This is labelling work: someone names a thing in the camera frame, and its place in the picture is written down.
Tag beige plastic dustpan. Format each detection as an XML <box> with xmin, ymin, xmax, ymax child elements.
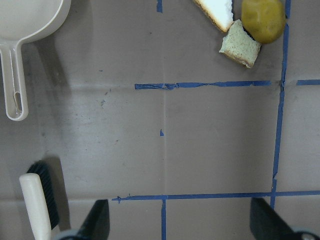
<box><xmin>0</xmin><ymin>0</ymin><xmax>71</xmax><ymax>121</ymax></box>

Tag yellow-green potato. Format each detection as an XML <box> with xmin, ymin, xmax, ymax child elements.
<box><xmin>241</xmin><ymin>0</ymin><xmax>286</xmax><ymax>45</ymax></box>

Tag white bread slice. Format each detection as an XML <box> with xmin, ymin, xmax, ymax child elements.
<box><xmin>193</xmin><ymin>0</ymin><xmax>234</xmax><ymax>33</ymax></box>

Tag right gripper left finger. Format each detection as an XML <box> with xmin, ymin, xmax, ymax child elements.
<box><xmin>74</xmin><ymin>199</ymin><xmax>110</xmax><ymax>240</ymax></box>

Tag beige hand brush black bristles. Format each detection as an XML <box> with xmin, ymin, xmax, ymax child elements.
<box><xmin>19</xmin><ymin>161</ymin><xmax>60</xmax><ymax>240</ymax></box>

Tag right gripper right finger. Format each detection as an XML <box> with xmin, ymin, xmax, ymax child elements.
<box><xmin>249</xmin><ymin>197</ymin><xmax>295</xmax><ymax>240</ymax></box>

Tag small bread piece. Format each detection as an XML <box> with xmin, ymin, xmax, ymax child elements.
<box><xmin>218</xmin><ymin>19</ymin><xmax>262</xmax><ymax>69</ymax></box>

